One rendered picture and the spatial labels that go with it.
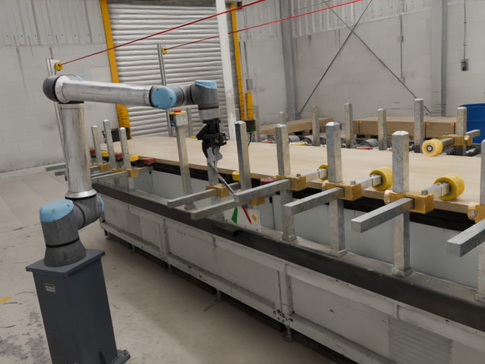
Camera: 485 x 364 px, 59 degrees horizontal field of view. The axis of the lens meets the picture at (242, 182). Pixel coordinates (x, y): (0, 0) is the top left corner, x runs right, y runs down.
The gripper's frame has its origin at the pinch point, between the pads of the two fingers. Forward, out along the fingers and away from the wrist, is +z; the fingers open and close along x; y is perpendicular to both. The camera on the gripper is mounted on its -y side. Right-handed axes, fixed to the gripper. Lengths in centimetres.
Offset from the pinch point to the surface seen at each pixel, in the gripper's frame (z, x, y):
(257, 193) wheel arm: 5.0, -11.8, 43.1
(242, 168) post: 2.1, 5.8, 13.2
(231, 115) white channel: -11, 102, -118
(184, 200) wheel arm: 14.4, -13.2, -7.0
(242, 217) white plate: 24.3, 4.9, 10.5
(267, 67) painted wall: -75, 697, -719
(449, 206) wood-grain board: 12, 25, 94
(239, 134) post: -12.7, 6.0, 13.6
